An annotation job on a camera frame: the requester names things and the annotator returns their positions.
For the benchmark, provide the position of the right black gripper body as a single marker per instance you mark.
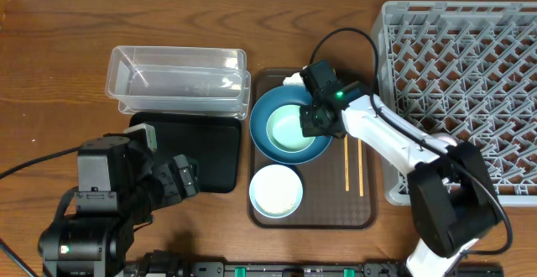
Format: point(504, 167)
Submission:
point(314, 123)

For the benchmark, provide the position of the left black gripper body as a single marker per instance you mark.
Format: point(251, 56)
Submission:
point(163, 187)

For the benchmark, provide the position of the large dark blue bowl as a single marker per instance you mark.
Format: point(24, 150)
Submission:
point(264, 106)

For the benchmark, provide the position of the small mint green bowl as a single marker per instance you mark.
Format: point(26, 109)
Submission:
point(284, 130)

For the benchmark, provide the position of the white pink paper cup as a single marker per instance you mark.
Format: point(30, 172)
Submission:
point(446, 138)

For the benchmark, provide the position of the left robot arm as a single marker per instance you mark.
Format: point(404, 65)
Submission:
point(119, 187)

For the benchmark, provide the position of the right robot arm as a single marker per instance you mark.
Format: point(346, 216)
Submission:
point(453, 203)

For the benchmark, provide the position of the grey dishwasher rack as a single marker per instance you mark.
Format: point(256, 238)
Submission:
point(467, 69)

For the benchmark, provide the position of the left wooden chopstick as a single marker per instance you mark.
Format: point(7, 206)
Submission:
point(346, 164)

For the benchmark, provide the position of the wooden chopstick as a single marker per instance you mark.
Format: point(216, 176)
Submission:
point(360, 168)
point(346, 164)

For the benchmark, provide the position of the right wooden chopstick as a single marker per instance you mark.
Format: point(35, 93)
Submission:
point(360, 168)

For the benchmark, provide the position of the crumpled white tissue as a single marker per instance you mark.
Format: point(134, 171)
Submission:
point(296, 79)

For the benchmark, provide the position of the black plastic bin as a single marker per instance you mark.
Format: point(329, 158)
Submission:
point(213, 143)

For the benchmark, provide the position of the brown plastic serving tray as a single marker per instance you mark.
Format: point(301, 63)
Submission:
point(325, 203)

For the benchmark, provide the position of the clear plastic bin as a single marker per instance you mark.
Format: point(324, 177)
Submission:
point(181, 80)

